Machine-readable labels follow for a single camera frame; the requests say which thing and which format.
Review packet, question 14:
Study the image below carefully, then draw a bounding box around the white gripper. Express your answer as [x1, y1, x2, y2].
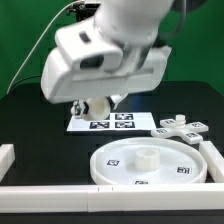
[41, 46, 172, 117]

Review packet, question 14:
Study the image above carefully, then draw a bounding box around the white round table top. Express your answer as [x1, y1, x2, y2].
[90, 137, 207, 185]

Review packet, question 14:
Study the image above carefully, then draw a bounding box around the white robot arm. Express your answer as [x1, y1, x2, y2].
[41, 0, 186, 120]

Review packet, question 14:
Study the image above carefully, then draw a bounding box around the white marker sheet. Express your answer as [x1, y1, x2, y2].
[67, 112, 156, 132]

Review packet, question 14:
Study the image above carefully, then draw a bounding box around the white cross-shaped table base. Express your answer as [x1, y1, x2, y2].
[151, 115, 209, 145]

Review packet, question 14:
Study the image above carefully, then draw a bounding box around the white left fence block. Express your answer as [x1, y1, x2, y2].
[0, 144, 15, 182]

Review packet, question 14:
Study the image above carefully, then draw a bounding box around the white fence block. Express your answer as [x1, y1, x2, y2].
[0, 144, 15, 182]
[199, 141, 224, 183]

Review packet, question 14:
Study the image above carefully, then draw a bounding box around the white right fence block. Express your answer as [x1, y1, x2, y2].
[199, 141, 224, 183]

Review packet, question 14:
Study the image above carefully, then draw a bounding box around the white front fence bar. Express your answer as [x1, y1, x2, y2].
[0, 183, 224, 213]

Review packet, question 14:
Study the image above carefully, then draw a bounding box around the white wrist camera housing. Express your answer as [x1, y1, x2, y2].
[55, 17, 123, 71]

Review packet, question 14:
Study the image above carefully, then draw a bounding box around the black cable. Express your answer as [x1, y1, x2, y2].
[9, 75, 43, 92]

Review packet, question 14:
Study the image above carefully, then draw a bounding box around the black camera stand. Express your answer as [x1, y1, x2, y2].
[66, 2, 100, 18]

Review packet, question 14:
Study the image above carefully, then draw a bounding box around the white cable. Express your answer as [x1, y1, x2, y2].
[6, 0, 85, 95]

